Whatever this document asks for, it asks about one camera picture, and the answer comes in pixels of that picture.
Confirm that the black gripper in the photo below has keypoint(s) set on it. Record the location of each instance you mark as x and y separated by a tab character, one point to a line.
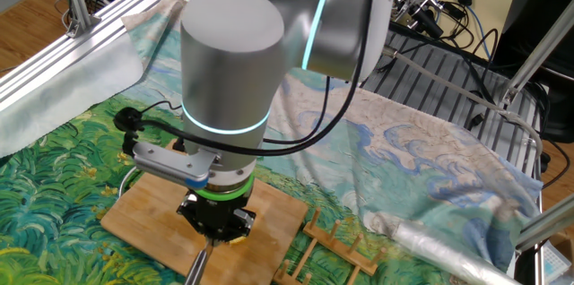
217	213

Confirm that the steel cleaver knife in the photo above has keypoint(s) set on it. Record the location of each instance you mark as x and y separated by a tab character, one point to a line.
197	267

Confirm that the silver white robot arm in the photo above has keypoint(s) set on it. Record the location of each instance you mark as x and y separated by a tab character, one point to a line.
228	65

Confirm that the half potato with skin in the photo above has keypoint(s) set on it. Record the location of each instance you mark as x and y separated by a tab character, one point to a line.
237	240

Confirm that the bamboo cutting board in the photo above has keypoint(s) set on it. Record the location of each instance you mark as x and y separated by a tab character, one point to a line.
152	227

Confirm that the wooden peg dish rack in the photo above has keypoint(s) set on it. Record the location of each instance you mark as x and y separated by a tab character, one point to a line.
341	247

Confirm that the painted landscape tablecloth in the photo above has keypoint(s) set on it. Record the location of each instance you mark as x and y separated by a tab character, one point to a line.
403	150

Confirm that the clear plastic wrap roll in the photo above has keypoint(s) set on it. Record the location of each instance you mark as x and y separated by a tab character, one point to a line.
439	249

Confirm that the black computer case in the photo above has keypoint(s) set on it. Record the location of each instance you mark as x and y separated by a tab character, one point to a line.
547	7

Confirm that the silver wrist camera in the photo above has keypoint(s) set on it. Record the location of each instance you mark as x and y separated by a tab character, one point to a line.
168	161

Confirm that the black camera on mount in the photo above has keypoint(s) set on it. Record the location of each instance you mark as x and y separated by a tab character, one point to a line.
428	23

